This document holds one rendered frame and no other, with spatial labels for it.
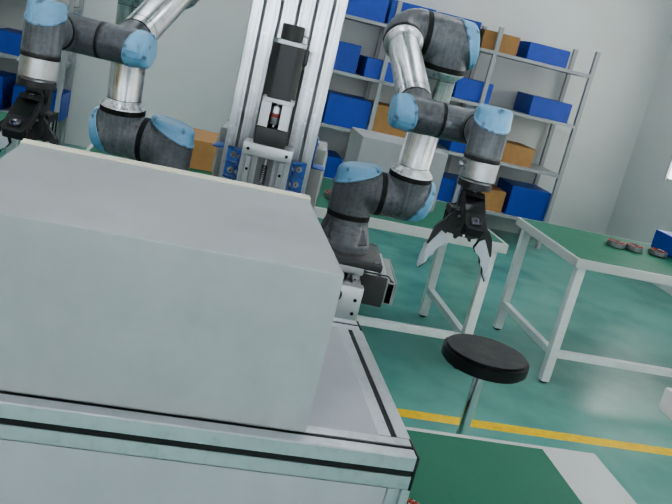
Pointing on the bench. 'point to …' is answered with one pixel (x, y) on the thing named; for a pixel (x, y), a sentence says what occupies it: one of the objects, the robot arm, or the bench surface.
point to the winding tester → (161, 288)
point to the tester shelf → (323, 445)
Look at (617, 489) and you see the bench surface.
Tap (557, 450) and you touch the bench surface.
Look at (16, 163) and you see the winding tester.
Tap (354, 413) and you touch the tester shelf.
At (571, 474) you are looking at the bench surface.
